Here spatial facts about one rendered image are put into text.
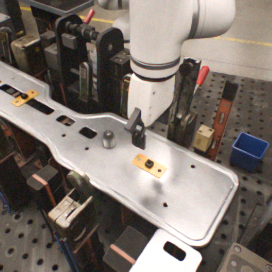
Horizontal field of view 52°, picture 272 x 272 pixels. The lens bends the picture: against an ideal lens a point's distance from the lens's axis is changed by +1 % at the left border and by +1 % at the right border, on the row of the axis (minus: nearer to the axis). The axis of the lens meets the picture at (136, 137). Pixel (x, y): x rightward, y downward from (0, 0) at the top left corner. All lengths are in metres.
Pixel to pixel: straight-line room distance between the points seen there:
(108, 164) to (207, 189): 0.24
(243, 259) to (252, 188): 0.57
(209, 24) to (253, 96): 1.07
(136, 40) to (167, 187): 0.35
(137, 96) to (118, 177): 0.24
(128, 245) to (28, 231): 0.46
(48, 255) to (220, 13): 0.78
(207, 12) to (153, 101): 0.16
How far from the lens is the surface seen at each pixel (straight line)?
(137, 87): 0.47
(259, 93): 1.52
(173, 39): 0.43
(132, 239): 0.60
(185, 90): 0.68
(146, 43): 0.43
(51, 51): 1.00
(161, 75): 0.45
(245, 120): 1.33
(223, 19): 0.45
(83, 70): 0.86
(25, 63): 1.07
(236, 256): 0.53
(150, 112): 0.49
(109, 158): 0.70
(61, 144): 0.75
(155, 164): 0.68
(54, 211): 0.58
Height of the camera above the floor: 1.53
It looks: 46 degrees down
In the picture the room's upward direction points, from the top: straight up
